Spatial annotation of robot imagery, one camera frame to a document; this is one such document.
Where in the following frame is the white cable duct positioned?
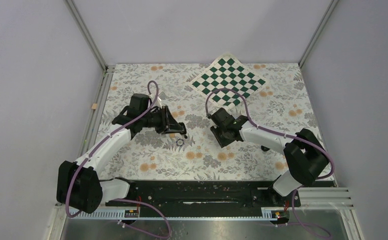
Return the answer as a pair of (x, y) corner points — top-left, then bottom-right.
(74, 207), (282, 221)

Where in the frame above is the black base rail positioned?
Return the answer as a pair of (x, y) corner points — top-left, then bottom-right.
(104, 179), (302, 220)

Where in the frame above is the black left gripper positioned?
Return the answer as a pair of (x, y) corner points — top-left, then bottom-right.
(141, 105), (184, 135)

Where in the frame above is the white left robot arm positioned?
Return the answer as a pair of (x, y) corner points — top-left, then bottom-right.
(56, 93), (187, 214)

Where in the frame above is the blue poker chip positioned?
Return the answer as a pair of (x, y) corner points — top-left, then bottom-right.
(176, 139), (184, 146)

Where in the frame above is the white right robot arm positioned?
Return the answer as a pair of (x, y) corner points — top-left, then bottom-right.
(207, 108), (330, 206)

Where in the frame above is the floral table mat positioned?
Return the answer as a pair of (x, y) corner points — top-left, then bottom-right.
(97, 63), (321, 181)

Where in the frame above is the black earbud charging case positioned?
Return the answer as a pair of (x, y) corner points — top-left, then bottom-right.
(178, 122), (188, 139)

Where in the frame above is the green white chessboard mat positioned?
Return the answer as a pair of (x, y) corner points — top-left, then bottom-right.
(189, 53), (266, 110)

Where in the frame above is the small black oval object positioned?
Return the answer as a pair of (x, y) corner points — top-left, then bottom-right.
(261, 145), (270, 152)

